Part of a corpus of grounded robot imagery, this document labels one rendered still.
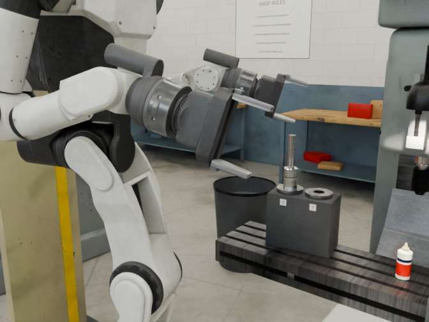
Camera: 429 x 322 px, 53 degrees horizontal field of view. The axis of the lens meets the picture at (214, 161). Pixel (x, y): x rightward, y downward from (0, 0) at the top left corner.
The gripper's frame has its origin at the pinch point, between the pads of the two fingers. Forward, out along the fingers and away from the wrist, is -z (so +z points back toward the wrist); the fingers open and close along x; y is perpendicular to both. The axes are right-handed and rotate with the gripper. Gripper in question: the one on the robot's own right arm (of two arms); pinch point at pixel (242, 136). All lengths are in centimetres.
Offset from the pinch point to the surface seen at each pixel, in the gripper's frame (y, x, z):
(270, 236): 78, -41, 0
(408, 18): 51, 32, -15
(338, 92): 519, 14, 38
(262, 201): 229, -75, 33
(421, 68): 51, 22, -22
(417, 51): 55, 26, -20
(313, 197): 75, -23, -8
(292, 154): 79, -12, 3
